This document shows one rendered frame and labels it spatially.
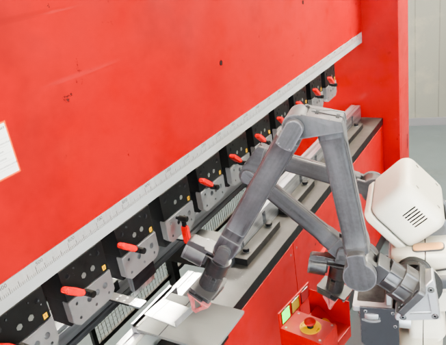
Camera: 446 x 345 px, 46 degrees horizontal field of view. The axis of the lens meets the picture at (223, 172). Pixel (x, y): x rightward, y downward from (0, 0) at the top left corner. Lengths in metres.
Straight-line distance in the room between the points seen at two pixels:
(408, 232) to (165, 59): 0.81
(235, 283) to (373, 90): 1.81
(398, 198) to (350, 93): 2.11
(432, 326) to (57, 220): 1.03
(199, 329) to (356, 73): 2.19
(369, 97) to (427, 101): 2.41
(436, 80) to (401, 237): 4.37
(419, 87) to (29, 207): 4.87
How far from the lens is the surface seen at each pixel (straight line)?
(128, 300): 1.72
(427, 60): 5.63
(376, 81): 3.33
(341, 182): 1.18
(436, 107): 5.76
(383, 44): 3.27
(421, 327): 1.60
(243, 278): 1.93
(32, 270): 1.25
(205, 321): 1.57
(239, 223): 1.28
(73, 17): 1.29
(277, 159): 1.18
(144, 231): 1.51
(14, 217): 1.19
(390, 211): 1.35
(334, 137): 1.13
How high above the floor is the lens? 1.97
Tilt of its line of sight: 23 degrees down
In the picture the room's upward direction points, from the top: 9 degrees counter-clockwise
